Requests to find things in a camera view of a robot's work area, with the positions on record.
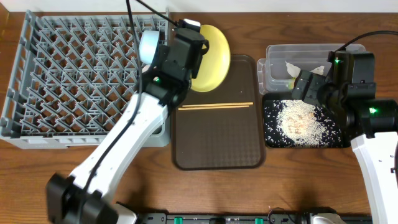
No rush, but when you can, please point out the grey plastic dishwasher rack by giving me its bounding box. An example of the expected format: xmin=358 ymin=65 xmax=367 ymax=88
xmin=1 ymin=11 xmax=170 ymax=149

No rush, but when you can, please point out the light blue bowl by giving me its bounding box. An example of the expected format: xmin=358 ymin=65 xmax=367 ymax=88
xmin=139 ymin=30 xmax=160 ymax=65

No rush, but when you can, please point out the crumpled white tissue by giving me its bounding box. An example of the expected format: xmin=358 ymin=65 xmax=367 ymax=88
xmin=285 ymin=62 xmax=325 ymax=78

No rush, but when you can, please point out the spilled rice pile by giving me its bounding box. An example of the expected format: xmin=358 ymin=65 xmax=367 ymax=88
xmin=266 ymin=98 xmax=342 ymax=146

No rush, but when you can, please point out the wooden chopstick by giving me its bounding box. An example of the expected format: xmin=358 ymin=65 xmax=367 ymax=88
xmin=182 ymin=102 xmax=254 ymax=108
xmin=178 ymin=105 xmax=249 ymax=111

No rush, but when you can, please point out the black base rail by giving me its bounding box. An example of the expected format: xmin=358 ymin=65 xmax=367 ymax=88
xmin=136 ymin=212 xmax=374 ymax=224

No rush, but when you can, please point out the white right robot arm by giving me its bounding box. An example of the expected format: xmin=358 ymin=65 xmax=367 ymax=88
xmin=292 ymin=49 xmax=397 ymax=223

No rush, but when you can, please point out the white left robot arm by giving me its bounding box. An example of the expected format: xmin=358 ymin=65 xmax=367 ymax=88
xmin=45 ymin=19 xmax=210 ymax=223

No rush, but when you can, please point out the clear plastic waste bin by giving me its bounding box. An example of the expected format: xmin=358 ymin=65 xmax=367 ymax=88
xmin=257 ymin=43 xmax=367 ymax=95

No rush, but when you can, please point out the yellow round plate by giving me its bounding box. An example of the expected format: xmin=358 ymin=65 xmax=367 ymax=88
xmin=191 ymin=25 xmax=231 ymax=93

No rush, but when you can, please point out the black waste tray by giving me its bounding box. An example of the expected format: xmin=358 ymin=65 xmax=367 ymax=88
xmin=262 ymin=91 xmax=351 ymax=149

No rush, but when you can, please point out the dark brown serving tray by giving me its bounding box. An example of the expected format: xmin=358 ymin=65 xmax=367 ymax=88
xmin=172 ymin=55 xmax=266 ymax=170

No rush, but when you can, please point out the pink white bowl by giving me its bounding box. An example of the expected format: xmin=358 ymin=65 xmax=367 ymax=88
xmin=142 ymin=65 xmax=150 ymax=73

